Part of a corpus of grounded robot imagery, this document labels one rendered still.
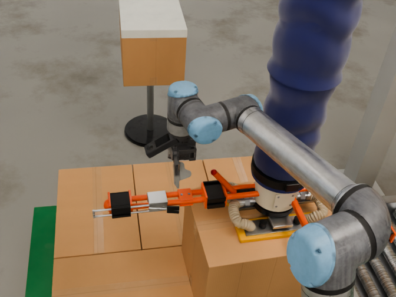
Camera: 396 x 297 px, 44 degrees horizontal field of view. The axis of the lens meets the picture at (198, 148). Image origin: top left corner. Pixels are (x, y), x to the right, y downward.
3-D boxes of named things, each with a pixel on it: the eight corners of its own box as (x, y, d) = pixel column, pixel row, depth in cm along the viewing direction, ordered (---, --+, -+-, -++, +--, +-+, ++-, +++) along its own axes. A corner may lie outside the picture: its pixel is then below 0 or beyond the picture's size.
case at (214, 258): (299, 232, 241) (317, 173, 215) (334, 302, 212) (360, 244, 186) (181, 249, 228) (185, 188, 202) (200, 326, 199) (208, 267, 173)
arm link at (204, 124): (231, 115, 138) (210, 92, 146) (195, 126, 134) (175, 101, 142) (228, 140, 144) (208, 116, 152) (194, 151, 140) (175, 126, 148)
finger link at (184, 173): (192, 188, 163) (191, 161, 162) (175, 190, 162) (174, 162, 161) (191, 186, 166) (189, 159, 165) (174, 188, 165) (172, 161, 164)
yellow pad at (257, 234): (314, 214, 197) (316, 205, 193) (323, 233, 189) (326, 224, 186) (233, 223, 190) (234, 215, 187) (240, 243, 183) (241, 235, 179)
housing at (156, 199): (165, 197, 184) (165, 189, 181) (167, 211, 179) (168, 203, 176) (146, 200, 183) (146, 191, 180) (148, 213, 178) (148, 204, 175)
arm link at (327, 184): (424, 212, 99) (248, 83, 150) (378, 233, 95) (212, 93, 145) (412, 252, 106) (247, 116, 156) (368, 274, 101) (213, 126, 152)
